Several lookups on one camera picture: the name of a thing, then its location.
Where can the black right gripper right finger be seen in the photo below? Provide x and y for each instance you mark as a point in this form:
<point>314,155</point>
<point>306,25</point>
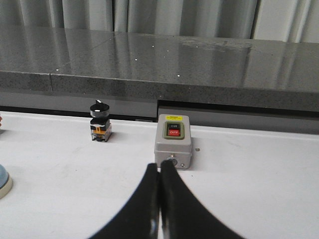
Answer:
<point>183,216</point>

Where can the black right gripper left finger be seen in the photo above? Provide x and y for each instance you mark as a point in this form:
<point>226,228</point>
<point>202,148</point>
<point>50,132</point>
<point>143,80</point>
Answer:
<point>139,217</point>

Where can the blue desk bell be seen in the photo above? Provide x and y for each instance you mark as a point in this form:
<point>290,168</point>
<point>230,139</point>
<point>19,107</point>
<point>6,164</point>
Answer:
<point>5,182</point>

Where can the grey granite counter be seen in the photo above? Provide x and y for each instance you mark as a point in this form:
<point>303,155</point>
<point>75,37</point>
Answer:
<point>67,69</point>

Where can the grey curtain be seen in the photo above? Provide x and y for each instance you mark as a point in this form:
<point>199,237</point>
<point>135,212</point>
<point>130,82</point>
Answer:
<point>284,20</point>

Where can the grey on-off switch box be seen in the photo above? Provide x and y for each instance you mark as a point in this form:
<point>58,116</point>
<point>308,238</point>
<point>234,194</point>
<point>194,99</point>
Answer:
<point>173,141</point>

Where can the black rotary selector switch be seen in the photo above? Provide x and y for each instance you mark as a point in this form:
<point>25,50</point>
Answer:
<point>100,126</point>

